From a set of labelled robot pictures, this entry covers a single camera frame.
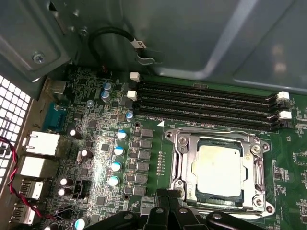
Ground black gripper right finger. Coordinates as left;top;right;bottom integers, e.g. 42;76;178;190
168;189;266;230

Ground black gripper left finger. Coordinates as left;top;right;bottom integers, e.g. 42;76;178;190
83;188;170;230

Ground wire locking lever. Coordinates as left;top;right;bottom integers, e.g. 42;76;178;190
184;198;275;219
167;126;263;142

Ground silver CPU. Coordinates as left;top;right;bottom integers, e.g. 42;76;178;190
190;138;250;207

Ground CPU socket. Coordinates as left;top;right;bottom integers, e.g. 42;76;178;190
166;126;276;219

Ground RAM slot white latches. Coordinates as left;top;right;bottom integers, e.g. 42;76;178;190
127;90;293;120
129;71;290;103

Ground green motherboard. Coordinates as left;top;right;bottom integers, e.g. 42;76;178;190
35;67;307;230

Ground open black PC case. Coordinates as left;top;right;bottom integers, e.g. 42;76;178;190
0;0;307;230

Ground red black twisted wire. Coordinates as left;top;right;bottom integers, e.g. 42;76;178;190
0;136;58;220

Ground short black cable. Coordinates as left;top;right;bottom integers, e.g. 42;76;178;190
88;25;147;70

